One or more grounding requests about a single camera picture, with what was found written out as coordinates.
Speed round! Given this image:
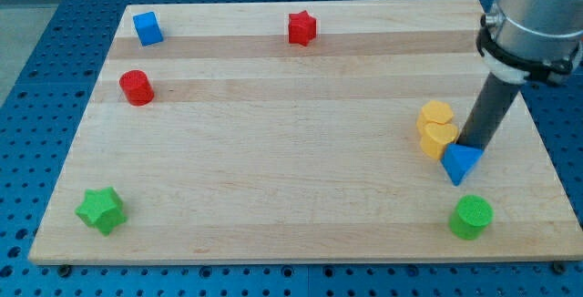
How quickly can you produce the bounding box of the blue triangle block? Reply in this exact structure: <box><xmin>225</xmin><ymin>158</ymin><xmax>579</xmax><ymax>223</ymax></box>
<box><xmin>441</xmin><ymin>144</ymin><xmax>484</xmax><ymax>186</ymax></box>

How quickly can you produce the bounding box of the red star block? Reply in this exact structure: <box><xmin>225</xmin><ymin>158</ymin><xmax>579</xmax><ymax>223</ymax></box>
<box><xmin>288</xmin><ymin>11</ymin><xmax>317</xmax><ymax>46</ymax></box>

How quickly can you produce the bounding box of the green star block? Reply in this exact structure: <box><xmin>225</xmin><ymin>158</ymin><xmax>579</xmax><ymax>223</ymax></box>
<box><xmin>75</xmin><ymin>187</ymin><xmax>127</xmax><ymax>236</ymax></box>

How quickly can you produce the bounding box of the green cylinder block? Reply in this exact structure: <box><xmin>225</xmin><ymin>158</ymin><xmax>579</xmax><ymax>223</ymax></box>
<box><xmin>448</xmin><ymin>195</ymin><xmax>494</xmax><ymax>241</ymax></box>

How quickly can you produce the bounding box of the blue cube block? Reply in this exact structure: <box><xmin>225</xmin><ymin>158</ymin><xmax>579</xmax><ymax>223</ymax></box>
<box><xmin>132</xmin><ymin>12</ymin><xmax>163</xmax><ymax>46</ymax></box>

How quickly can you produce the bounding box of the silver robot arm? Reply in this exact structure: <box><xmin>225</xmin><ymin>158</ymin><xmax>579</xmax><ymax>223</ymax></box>
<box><xmin>476</xmin><ymin>0</ymin><xmax>582</xmax><ymax>85</ymax></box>

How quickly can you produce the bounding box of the yellow heart block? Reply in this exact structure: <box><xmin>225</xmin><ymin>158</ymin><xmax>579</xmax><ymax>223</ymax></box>
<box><xmin>420</xmin><ymin>123</ymin><xmax>459</xmax><ymax>160</ymax></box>

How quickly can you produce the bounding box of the yellow hexagon block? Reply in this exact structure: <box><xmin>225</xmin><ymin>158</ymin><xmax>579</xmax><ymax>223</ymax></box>
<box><xmin>416</xmin><ymin>100</ymin><xmax>455</xmax><ymax>135</ymax></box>

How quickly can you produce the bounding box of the wooden board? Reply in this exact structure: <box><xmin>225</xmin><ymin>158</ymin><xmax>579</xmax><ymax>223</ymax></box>
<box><xmin>29</xmin><ymin>0</ymin><xmax>582</xmax><ymax>266</ymax></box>

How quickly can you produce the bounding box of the red cylinder block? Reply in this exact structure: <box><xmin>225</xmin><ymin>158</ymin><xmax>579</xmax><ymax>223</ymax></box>
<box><xmin>118</xmin><ymin>70</ymin><xmax>155</xmax><ymax>107</ymax></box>

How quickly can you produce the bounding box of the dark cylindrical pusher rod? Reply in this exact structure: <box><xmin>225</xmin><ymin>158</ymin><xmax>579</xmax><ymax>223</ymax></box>
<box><xmin>456</xmin><ymin>73</ymin><xmax>522</xmax><ymax>150</ymax></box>

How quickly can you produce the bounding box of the black cable clamp ring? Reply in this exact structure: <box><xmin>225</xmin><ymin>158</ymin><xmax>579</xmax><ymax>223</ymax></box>
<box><xmin>476</xmin><ymin>13</ymin><xmax>582</xmax><ymax>87</ymax></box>

